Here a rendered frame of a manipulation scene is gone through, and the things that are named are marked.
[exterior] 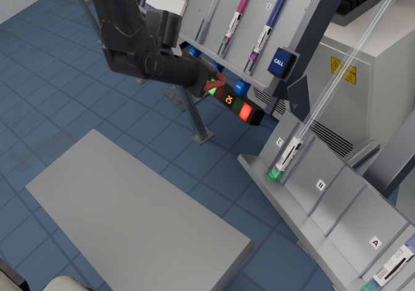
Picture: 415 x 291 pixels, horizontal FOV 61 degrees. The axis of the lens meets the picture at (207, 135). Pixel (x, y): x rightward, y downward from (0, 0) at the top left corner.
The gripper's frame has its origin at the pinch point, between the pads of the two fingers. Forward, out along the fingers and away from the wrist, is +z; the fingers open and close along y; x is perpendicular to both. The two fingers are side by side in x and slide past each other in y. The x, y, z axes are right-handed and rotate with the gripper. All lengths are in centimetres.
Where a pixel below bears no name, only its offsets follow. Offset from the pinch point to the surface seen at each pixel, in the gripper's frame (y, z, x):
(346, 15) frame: 4.3, 36.8, -24.6
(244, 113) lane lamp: -4.0, 6.9, 5.2
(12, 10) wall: 360, 29, 82
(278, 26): -2.6, 6.3, -15.2
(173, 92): 101, 64, 42
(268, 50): -2.9, 6.2, -9.9
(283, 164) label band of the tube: -27.5, -5.5, 3.5
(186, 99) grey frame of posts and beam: 58, 40, 28
